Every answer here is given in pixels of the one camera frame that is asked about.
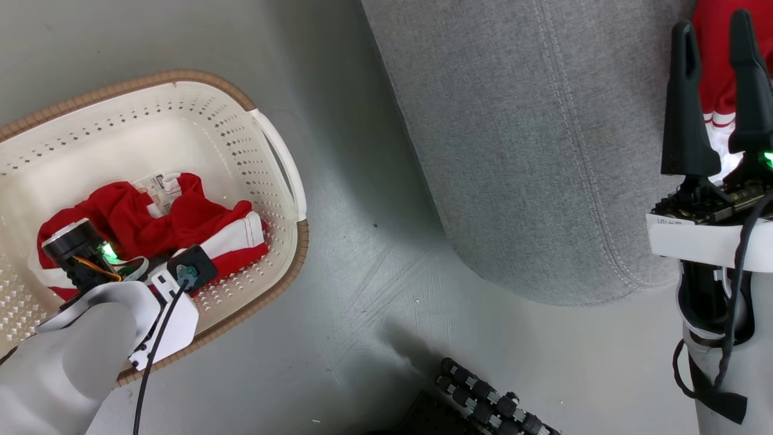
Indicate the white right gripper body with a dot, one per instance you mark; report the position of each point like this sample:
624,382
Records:
706,232

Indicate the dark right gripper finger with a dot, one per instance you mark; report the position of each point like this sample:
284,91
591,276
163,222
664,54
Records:
752,90
688,121

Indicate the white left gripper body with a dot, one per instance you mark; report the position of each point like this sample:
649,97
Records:
160,314

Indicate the red and white garment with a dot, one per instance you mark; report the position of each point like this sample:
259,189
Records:
715,60
193,217

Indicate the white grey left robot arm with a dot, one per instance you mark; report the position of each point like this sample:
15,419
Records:
66,362

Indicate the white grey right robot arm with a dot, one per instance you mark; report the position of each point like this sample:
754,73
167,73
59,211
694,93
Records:
755,374

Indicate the black robot base roller wheel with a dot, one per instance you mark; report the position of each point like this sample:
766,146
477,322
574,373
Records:
483,405

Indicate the grey fabric sofa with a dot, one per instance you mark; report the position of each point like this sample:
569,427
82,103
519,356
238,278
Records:
513,151

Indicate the cream perforated laundry basket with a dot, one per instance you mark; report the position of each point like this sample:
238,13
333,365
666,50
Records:
181,121

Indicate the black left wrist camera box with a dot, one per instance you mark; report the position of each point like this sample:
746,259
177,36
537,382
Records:
192,267

